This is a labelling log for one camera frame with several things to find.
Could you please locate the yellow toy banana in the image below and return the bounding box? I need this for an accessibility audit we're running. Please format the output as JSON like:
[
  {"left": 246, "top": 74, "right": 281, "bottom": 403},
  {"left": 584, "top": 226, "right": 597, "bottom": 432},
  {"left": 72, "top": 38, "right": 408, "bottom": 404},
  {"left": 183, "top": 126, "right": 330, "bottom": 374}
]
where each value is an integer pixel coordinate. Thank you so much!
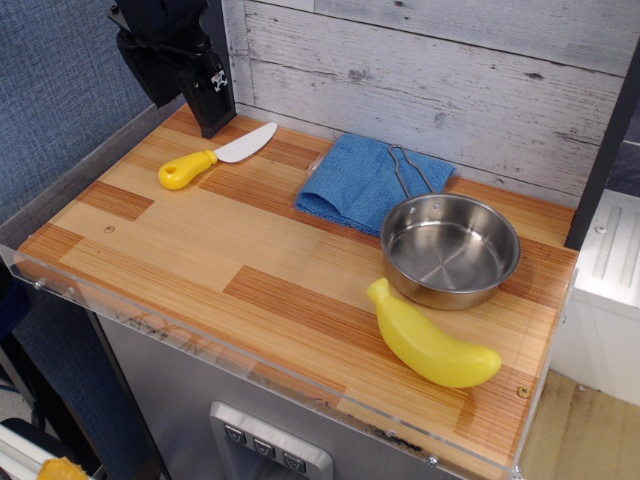
[{"left": 367, "top": 278, "right": 502, "bottom": 388}]

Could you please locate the blue towel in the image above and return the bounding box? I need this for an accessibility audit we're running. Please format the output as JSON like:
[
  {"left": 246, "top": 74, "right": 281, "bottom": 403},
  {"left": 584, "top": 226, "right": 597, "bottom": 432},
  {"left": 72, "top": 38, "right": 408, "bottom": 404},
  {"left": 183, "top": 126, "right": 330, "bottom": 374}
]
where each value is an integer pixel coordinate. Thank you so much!
[{"left": 295, "top": 133, "right": 455, "bottom": 236}]

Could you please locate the black vertical post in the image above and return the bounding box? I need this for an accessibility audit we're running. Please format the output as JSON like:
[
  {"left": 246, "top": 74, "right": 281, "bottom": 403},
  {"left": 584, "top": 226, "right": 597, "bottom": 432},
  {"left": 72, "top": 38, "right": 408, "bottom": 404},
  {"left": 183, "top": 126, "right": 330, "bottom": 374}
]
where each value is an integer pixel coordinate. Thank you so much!
[{"left": 563, "top": 0, "right": 640, "bottom": 249}]

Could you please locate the yellow handled toy knife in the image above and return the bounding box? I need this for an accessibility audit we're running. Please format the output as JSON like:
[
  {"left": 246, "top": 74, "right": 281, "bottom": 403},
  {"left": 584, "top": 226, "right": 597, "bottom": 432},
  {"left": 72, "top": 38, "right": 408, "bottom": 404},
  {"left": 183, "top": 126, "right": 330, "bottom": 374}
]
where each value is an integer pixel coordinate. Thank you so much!
[{"left": 157, "top": 122, "right": 278, "bottom": 191}]

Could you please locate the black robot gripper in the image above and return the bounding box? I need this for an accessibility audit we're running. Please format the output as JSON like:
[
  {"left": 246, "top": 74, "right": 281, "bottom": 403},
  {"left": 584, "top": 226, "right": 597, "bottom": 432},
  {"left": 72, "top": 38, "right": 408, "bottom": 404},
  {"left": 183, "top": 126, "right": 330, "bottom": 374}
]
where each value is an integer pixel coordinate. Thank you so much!
[{"left": 108, "top": 0, "right": 235, "bottom": 139}]

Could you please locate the white side cabinet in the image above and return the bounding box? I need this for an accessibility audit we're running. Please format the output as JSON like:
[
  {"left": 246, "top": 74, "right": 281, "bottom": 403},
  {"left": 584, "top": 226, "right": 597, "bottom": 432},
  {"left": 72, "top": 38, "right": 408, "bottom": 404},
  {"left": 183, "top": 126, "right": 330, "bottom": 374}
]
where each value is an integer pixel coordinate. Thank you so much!
[{"left": 550, "top": 190, "right": 639, "bottom": 405}]

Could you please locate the silver dispenser button panel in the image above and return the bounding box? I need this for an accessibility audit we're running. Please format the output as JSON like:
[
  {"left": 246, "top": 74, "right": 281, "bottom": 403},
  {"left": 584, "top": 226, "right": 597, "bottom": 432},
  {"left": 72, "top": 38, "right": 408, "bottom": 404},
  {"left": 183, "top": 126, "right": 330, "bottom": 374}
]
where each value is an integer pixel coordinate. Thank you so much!
[{"left": 209, "top": 401, "right": 334, "bottom": 479}]

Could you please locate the clear acrylic counter guard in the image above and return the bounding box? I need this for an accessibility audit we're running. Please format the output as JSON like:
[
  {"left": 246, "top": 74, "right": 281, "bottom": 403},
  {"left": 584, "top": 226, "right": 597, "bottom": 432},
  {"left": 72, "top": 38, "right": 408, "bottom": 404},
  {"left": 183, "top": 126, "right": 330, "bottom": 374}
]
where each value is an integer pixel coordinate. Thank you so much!
[{"left": 3, "top": 232, "right": 577, "bottom": 479}]

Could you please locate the small stainless steel pan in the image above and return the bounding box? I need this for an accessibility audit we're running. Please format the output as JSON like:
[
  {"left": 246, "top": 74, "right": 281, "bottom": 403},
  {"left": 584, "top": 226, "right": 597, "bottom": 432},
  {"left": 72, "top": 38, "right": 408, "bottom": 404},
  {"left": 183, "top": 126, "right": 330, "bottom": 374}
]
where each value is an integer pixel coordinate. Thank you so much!
[{"left": 380, "top": 145, "right": 521, "bottom": 310}]

